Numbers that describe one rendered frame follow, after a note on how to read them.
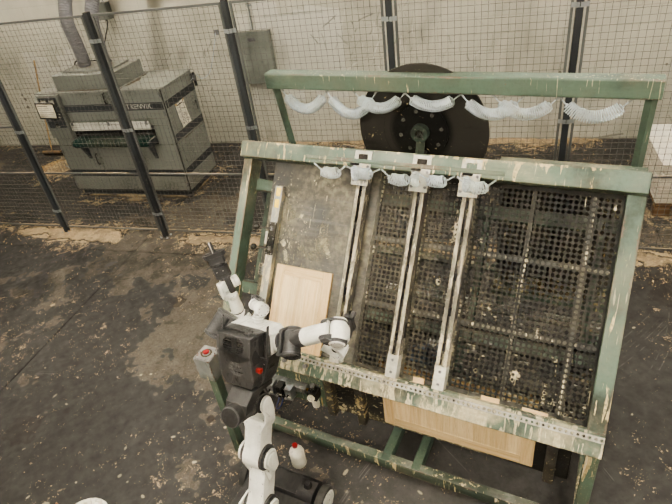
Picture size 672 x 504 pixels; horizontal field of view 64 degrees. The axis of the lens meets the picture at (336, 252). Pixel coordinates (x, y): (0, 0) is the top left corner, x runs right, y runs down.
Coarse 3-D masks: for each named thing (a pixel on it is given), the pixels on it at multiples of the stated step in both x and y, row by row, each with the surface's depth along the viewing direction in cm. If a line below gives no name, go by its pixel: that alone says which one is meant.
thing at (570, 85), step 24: (288, 72) 333; (312, 72) 327; (336, 72) 320; (360, 72) 314; (384, 72) 308; (408, 72) 303; (456, 72) 292; (480, 72) 287; (504, 72) 282; (528, 72) 278; (552, 96) 271; (576, 96) 266; (600, 96) 261; (624, 96) 257; (648, 96) 252; (288, 120) 360; (648, 120) 262
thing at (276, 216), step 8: (280, 200) 323; (272, 208) 325; (280, 208) 324; (272, 216) 325; (280, 216) 325; (272, 256) 324; (264, 264) 326; (272, 264) 325; (264, 272) 326; (272, 272) 327; (264, 280) 325; (264, 288) 325; (264, 296) 325
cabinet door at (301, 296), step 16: (288, 272) 321; (304, 272) 316; (320, 272) 312; (288, 288) 321; (304, 288) 316; (320, 288) 312; (272, 304) 325; (288, 304) 321; (304, 304) 316; (320, 304) 311; (272, 320) 325; (288, 320) 320; (304, 320) 316; (320, 320) 311; (304, 352) 315; (320, 352) 311
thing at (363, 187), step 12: (360, 180) 294; (360, 192) 298; (360, 204) 297; (360, 216) 297; (360, 228) 298; (348, 240) 299; (360, 240) 300; (348, 252) 299; (360, 252) 303; (348, 264) 300; (348, 276) 303; (348, 288) 298; (348, 300) 298; (348, 312) 301; (336, 360) 300
